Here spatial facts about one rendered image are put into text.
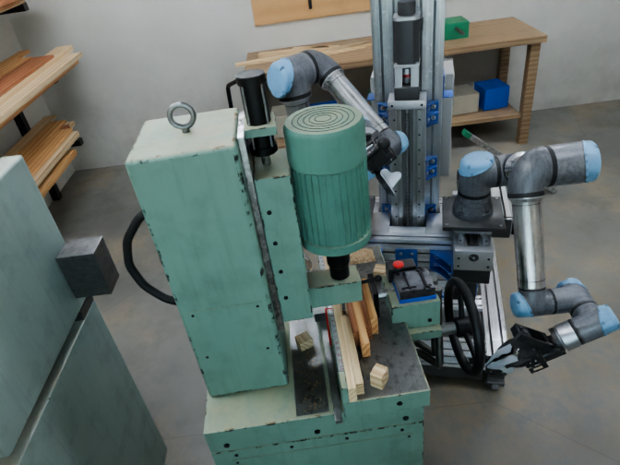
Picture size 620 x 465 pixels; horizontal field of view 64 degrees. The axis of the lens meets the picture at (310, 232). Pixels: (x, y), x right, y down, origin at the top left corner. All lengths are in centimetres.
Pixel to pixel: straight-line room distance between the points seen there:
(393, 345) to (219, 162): 68
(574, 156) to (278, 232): 84
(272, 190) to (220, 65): 345
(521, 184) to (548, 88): 363
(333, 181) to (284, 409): 64
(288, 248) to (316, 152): 25
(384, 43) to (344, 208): 92
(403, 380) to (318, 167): 57
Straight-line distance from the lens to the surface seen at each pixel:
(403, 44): 180
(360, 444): 148
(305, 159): 104
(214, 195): 103
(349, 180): 107
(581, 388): 254
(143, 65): 460
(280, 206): 109
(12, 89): 364
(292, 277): 121
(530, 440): 233
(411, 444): 152
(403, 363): 132
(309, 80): 174
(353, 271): 132
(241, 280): 116
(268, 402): 141
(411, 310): 139
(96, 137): 496
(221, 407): 143
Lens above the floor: 191
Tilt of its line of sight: 34 degrees down
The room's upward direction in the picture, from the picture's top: 8 degrees counter-clockwise
